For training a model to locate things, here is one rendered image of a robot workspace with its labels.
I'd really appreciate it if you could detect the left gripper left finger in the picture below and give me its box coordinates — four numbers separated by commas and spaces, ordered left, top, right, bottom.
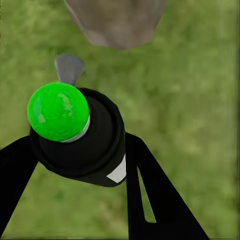
0, 136, 38, 238

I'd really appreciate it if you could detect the pesticide atomizer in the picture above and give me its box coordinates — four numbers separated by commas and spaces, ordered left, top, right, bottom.
27, 53, 127, 187

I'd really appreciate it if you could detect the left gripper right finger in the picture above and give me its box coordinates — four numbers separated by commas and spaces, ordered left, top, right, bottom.
125, 132, 210, 240

